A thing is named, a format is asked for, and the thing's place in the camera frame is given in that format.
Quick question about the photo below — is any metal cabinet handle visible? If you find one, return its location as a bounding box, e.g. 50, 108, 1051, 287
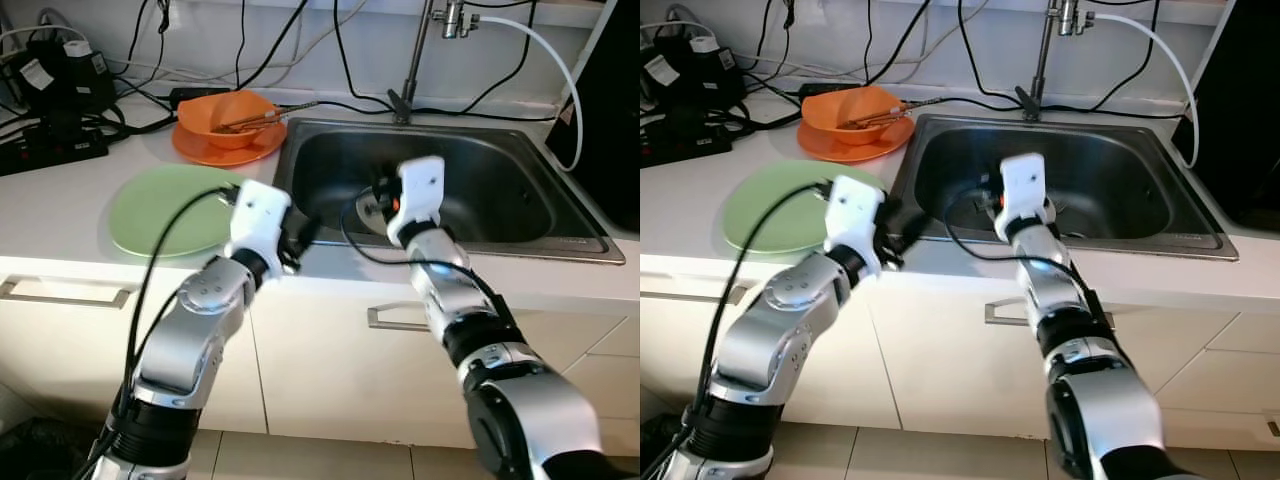
640, 280, 753, 306
985, 298, 1046, 328
0, 277, 136, 309
367, 305, 438, 333

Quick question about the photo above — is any white cable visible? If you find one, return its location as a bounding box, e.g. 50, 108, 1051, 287
0, 25, 76, 51
640, 22, 716, 46

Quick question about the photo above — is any white faucet hose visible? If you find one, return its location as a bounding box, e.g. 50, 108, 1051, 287
475, 15, 584, 173
1090, 12, 1199, 169

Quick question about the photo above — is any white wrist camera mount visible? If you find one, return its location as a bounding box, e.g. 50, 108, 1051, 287
388, 157, 446, 246
997, 153, 1048, 241
825, 175, 886, 271
228, 180, 293, 263

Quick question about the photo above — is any black charger box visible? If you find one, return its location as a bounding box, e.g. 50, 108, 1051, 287
0, 45, 116, 121
640, 40, 746, 116

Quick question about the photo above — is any long black power strip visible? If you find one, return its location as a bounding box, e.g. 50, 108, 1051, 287
0, 125, 111, 178
640, 118, 736, 169

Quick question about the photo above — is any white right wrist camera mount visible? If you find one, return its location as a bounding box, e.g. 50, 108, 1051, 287
388, 157, 446, 246
997, 153, 1048, 241

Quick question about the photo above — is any white cabinet door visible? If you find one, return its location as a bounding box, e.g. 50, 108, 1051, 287
0, 258, 263, 436
880, 265, 1226, 441
640, 255, 906, 431
250, 270, 611, 449

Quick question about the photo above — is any brown wooden chopstick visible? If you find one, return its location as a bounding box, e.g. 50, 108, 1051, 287
845, 97, 941, 127
220, 100, 321, 132
222, 110, 289, 135
848, 106, 913, 131

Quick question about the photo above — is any orange plate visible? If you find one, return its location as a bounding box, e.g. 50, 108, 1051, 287
170, 122, 289, 168
797, 118, 916, 164

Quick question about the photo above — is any green plate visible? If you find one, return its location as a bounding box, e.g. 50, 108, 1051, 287
722, 160, 836, 254
108, 165, 246, 259

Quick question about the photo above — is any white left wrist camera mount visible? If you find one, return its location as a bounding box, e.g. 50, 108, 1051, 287
228, 180, 293, 263
825, 175, 886, 271

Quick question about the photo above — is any black water dispenser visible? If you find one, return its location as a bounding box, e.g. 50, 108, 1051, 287
545, 0, 641, 236
1172, 0, 1280, 231

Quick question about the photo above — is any steel kitchen sink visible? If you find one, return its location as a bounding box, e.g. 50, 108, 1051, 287
272, 118, 626, 266
888, 113, 1241, 261

